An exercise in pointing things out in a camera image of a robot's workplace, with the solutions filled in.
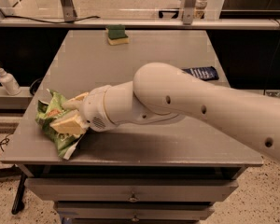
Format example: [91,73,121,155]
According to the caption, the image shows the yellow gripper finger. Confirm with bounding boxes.
[49,110,88,135]
[62,92,88,110]

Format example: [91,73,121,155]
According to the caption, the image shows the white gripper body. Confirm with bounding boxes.
[79,85,117,132]

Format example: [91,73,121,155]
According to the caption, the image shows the green jalapeno chip bag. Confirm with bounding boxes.
[35,89,83,160]

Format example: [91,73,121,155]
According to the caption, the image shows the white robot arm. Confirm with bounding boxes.
[50,63,280,162]

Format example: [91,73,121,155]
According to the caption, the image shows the blue rxbar blueberry bar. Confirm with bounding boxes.
[184,66,219,81]

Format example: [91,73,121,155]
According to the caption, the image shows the upper grey drawer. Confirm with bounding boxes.
[25,178,238,203]

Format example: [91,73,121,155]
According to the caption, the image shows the grey drawer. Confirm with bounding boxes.
[54,202,214,221]
[25,178,238,203]

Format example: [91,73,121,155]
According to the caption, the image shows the white pump bottle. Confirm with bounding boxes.
[0,66,21,95]

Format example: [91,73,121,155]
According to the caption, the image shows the green and yellow sponge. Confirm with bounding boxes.
[105,24,129,46]

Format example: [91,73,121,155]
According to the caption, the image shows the lower grey drawer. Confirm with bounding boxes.
[54,202,214,221]

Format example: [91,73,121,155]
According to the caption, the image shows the black table leg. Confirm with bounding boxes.
[11,174,27,215]

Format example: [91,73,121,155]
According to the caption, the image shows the grey metal bracket left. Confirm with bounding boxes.
[60,0,77,22]

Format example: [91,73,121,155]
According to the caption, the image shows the grey metal bracket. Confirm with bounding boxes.
[60,0,77,22]
[182,0,196,25]

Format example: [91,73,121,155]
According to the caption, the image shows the black cable on ledge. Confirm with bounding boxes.
[0,7,101,24]

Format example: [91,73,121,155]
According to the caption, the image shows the grey metal bracket right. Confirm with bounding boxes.
[182,0,196,25]

